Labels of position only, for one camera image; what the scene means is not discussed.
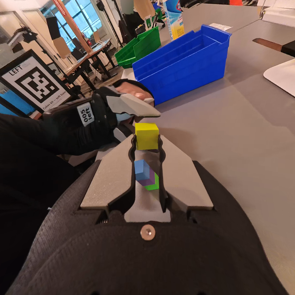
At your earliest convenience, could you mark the black square panel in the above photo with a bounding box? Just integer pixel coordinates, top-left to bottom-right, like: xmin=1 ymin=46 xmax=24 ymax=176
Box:
xmin=46 ymin=16 xmax=62 ymax=41

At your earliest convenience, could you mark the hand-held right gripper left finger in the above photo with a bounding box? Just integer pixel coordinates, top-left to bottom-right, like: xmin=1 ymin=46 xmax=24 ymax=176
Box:
xmin=80 ymin=134 xmax=137 ymax=210

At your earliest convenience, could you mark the person's left forearm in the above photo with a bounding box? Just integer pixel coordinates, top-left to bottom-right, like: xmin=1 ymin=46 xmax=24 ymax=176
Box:
xmin=0 ymin=112 xmax=116 ymax=160

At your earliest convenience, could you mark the white paper sheet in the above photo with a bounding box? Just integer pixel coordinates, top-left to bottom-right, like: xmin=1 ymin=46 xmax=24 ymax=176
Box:
xmin=208 ymin=23 xmax=233 ymax=32

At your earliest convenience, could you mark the green foam cube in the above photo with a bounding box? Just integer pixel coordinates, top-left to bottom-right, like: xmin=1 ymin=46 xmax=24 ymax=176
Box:
xmin=145 ymin=172 xmax=160 ymax=191

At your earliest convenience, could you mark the wooden desk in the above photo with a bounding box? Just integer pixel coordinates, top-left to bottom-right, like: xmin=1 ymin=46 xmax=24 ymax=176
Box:
xmin=66 ymin=39 xmax=118 ymax=86

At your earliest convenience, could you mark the studio light on tripod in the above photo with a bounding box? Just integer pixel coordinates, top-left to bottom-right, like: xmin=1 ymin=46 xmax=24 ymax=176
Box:
xmin=6 ymin=23 xmax=58 ymax=69

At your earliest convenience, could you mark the black flat tablet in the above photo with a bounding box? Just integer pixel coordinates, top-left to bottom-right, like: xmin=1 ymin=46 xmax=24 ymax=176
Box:
xmin=252 ymin=37 xmax=295 ymax=58

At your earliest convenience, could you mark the white laptop stand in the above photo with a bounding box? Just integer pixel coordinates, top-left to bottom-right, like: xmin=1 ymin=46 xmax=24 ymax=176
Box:
xmin=256 ymin=0 xmax=295 ymax=98

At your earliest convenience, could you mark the purple foam cube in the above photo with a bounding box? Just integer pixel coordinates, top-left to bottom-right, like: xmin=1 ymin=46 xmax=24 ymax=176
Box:
xmin=136 ymin=165 xmax=155 ymax=187

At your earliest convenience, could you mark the disinfectant wipes canister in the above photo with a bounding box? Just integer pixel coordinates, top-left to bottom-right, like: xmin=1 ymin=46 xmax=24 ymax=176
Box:
xmin=162 ymin=0 xmax=185 ymax=42

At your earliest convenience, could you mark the person's left hand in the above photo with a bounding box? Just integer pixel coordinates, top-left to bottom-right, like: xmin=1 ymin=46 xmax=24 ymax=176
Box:
xmin=114 ymin=81 xmax=154 ymax=104

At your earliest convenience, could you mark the blue plastic bin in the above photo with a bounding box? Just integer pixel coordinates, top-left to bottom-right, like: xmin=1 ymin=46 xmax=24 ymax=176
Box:
xmin=132 ymin=24 xmax=232 ymax=107

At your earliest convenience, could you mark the yellow foam cube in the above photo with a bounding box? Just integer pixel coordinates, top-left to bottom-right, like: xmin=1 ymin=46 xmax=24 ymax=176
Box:
xmin=135 ymin=123 xmax=159 ymax=151

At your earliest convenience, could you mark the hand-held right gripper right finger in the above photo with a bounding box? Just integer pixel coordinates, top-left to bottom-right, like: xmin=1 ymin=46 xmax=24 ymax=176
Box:
xmin=158 ymin=135 xmax=214 ymax=213

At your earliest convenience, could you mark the wooden beam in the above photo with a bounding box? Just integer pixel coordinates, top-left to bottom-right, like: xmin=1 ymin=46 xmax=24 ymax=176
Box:
xmin=51 ymin=0 xmax=93 ymax=54

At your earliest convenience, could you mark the green plastic bin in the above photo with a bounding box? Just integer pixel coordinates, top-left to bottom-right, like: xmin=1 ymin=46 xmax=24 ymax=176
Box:
xmin=114 ymin=26 xmax=161 ymax=69

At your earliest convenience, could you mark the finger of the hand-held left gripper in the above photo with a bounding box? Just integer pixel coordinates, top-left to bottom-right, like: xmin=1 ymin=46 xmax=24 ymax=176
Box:
xmin=106 ymin=93 xmax=161 ymax=118
xmin=113 ymin=127 xmax=128 ymax=144

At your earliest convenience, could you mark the blue foam cube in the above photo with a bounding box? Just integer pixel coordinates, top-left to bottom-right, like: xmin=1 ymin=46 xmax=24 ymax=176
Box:
xmin=134 ymin=159 xmax=151 ymax=181

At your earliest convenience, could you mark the tan chair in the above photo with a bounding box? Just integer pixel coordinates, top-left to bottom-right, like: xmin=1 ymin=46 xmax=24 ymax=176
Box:
xmin=53 ymin=37 xmax=70 ymax=59

